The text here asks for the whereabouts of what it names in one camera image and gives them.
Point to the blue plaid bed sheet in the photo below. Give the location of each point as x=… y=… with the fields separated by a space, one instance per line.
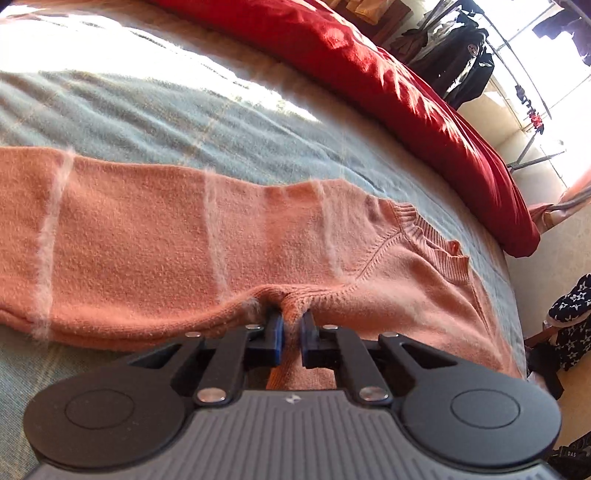
x=128 y=82

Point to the orange knit sweater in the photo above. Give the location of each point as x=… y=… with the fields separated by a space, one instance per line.
x=121 y=257

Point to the black hanging jacket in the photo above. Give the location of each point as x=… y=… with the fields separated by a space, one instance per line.
x=448 y=50

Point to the navy star-pattern garment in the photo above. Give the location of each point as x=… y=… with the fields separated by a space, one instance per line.
x=570 y=314

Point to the dark hanging clothes overhead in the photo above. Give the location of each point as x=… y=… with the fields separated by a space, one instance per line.
x=573 y=18

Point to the red duvet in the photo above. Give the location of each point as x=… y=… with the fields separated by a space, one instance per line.
x=319 y=43

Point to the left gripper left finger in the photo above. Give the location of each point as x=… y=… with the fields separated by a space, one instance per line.
x=131 y=409

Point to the metal clothes rack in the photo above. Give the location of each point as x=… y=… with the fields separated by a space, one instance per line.
x=521 y=93

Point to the pink curtain right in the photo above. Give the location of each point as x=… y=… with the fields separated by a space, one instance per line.
x=546 y=215

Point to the orange cloth on cabinet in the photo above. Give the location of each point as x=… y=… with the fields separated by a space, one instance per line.
x=370 y=11

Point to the wooden chair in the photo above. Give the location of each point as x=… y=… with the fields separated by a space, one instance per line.
x=551 y=351

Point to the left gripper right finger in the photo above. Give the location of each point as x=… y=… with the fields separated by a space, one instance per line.
x=459 y=412

